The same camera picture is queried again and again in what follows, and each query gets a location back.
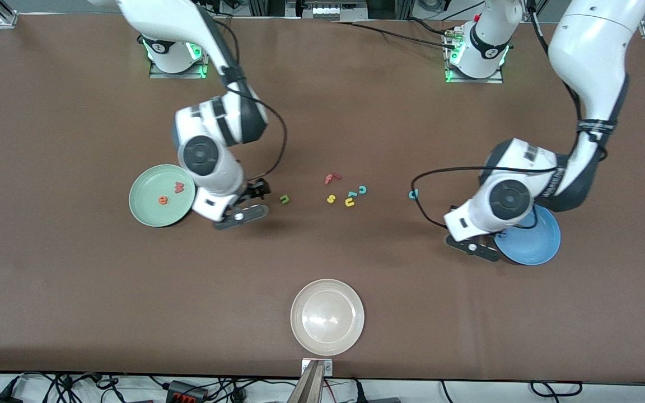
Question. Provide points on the green foam letter n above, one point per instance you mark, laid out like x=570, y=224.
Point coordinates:
x=284, y=198

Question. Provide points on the pink foam letter m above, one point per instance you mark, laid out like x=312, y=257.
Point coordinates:
x=178, y=187

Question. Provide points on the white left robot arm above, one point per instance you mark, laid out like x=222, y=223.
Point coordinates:
x=591, y=56

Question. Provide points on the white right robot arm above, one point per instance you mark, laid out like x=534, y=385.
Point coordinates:
x=210, y=151

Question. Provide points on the pale green plate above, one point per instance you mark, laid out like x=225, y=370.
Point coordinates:
x=154, y=193

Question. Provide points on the blue plate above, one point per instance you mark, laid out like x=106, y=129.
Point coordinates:
x=535, y=243

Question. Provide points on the red foam letter f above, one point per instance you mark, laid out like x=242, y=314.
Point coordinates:
x=331, y=178

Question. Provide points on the yellow foam letter u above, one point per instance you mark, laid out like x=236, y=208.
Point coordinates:
x=349, y=202

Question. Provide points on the beige plate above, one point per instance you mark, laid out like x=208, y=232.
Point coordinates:
x=327, y=317

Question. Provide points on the grey control box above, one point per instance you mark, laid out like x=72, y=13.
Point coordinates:
x=333, y=9

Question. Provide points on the red and black connector box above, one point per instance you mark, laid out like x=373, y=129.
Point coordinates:
x=187, y=390

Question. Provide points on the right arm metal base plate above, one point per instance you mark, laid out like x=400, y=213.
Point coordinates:
x=199, y=70

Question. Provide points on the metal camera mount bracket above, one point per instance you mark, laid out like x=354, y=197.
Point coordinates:
x=316, y=380

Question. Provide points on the aluminium frame post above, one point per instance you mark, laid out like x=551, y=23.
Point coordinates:
x=6, y=14

